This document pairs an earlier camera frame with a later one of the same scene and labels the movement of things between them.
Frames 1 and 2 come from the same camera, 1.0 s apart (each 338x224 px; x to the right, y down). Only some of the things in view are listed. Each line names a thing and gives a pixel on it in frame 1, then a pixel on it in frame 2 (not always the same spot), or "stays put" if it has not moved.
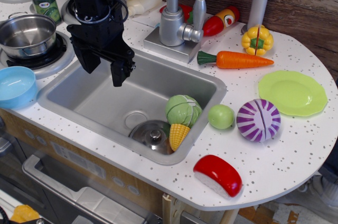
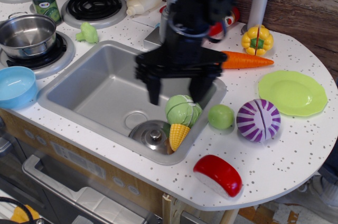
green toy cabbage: x=182 y=110 stays put
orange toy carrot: x=230 y=59 stays put
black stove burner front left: x=60 y=57 stays put
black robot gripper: x=100 y=31 to x=182 y=55
